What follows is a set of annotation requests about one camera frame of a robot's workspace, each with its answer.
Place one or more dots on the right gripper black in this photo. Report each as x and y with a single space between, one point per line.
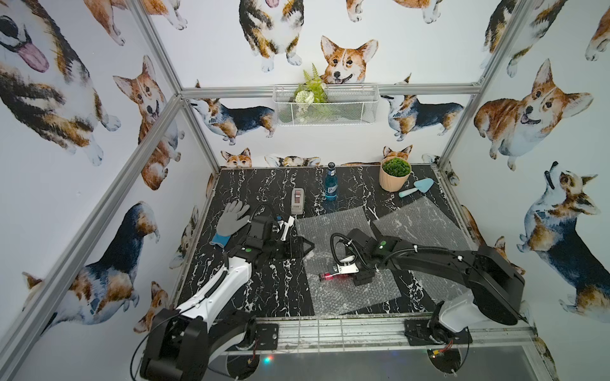
362 277

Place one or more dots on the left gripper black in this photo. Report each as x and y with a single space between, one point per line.
290 244

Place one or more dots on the red wine bottle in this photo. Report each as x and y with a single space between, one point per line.
329 276

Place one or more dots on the bubble wrap sheet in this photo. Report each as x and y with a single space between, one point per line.
421 222
340 296

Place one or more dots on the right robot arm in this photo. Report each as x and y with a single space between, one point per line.
494 287

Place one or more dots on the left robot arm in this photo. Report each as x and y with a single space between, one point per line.
183 342

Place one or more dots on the blue wine bottle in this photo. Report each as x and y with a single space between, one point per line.
331 183

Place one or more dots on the grey tape dispenser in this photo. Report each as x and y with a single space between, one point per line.
297 201

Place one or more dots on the grey work glove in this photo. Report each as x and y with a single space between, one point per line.
233 218

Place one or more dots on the potted green plant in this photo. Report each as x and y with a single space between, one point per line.
394 173

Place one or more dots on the teal garden trowel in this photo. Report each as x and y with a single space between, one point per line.
421 186

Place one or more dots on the artificial fern with flower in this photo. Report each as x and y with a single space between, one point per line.
310 96

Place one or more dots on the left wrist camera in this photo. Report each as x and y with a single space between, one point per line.
285 226

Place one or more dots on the aluminium front rail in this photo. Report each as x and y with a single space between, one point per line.
378 332

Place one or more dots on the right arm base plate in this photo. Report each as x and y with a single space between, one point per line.
423 332

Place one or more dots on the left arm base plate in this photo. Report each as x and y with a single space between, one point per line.
264 336

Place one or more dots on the white wire wall basket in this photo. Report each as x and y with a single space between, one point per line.
347 105

